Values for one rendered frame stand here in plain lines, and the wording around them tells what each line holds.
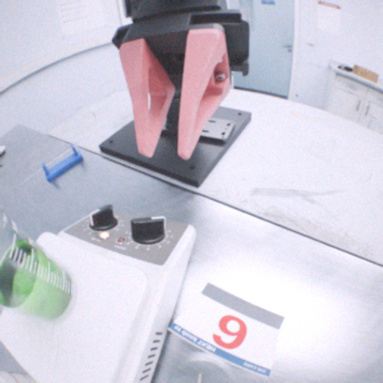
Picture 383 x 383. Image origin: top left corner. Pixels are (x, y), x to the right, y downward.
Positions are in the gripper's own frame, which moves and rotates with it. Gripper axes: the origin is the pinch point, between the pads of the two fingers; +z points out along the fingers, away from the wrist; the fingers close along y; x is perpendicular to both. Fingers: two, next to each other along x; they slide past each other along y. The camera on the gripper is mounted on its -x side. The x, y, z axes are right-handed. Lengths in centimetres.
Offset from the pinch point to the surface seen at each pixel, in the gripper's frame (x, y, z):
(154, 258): 2.5, -0.8, 8.4
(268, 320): 5.5, 10.0, 14.1
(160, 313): 0.6, 0.8, 12.0
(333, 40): 148, 121, -210
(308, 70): 193, 94, -184
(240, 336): 2.9, 7.2, 14.4
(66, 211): 10.6, -21.5, 8.4
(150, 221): 4.5, -2.5, 5.8
